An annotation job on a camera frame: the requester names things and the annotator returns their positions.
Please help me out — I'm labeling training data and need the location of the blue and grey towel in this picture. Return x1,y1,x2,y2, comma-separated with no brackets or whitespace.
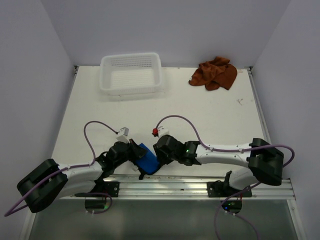
133,143,161,180

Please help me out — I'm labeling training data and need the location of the white plastic basket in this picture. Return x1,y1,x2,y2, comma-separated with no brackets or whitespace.
99,52,163,96

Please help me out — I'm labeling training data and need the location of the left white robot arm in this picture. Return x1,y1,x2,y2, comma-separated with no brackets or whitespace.
17,139,149,213

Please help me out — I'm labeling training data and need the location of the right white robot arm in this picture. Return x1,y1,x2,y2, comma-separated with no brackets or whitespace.
153,134,284,197

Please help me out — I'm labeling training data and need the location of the brown towel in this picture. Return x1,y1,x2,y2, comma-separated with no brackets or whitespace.
188,56,238,91

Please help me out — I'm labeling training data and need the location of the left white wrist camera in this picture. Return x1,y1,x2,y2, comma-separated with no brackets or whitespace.
116,127,129,143

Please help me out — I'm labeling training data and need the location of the aluminium rail frame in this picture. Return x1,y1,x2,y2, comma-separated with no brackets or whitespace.
18,65,307,240

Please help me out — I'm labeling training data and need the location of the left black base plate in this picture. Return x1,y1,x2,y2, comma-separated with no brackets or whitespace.
75,181,120,198

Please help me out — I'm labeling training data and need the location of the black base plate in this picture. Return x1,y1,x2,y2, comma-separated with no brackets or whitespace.
75,181,120,198
206,180,240,198

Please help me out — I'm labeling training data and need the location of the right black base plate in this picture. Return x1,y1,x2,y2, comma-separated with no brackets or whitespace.
206,180,240,198

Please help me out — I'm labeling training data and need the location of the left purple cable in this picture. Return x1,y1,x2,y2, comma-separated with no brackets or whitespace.
4,120,121,217

